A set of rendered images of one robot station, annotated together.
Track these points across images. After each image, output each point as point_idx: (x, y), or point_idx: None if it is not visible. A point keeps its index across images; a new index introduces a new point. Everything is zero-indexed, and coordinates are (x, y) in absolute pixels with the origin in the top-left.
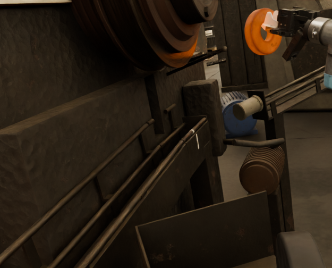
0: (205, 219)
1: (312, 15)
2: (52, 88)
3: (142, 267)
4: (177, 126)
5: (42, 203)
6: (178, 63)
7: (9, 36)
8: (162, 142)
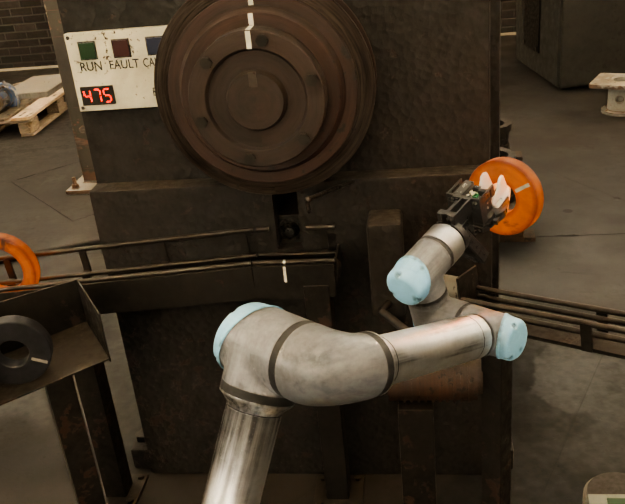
0: (88, 303)
1: (437, 216)
2: (159, 166)
3: (214, 337)
4: (324, 250)
5: (102, 237)
6: (264, 189)
7: (122, 127)
8: (264, 253)
